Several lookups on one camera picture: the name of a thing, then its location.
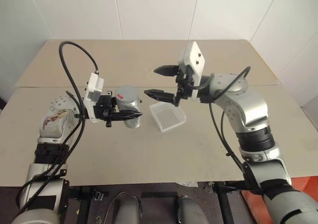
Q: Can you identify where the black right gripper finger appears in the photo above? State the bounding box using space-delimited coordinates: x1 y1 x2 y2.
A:
153 64 180 78
144 89 176 108

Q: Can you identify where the thin light cable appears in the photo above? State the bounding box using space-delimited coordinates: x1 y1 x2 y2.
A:
103 191 130 224

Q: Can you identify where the orange object under table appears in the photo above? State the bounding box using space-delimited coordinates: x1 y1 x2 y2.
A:
241 176 318 210

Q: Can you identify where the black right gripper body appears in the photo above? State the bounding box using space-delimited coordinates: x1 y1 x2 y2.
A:
174 64 197 103

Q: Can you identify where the clear plastic box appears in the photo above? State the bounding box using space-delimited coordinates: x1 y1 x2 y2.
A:
149 102 187 134

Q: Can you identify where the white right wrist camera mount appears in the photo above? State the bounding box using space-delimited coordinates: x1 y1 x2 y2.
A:
179 41 206 102

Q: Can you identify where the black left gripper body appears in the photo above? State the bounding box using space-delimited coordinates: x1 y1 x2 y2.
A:
95 90 119 129

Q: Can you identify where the dark rounded grey shape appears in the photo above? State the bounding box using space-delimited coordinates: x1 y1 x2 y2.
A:
177 196 207 224
116 196 143 224

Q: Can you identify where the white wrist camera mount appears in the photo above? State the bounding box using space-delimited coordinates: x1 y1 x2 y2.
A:
179 41 206 102
82 72 105 124

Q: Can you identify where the silver metal jar with lid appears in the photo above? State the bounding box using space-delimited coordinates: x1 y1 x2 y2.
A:
114 85 143 129

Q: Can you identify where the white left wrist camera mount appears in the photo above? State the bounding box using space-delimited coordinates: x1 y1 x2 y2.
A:
82 72 105 124

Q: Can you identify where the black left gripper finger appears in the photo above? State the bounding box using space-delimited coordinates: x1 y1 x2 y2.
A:
111 110 144 122

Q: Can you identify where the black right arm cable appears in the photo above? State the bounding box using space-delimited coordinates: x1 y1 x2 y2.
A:
185 66 264 195

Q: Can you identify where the black table frame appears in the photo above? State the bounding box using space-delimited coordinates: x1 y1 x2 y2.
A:
65 180 252 224

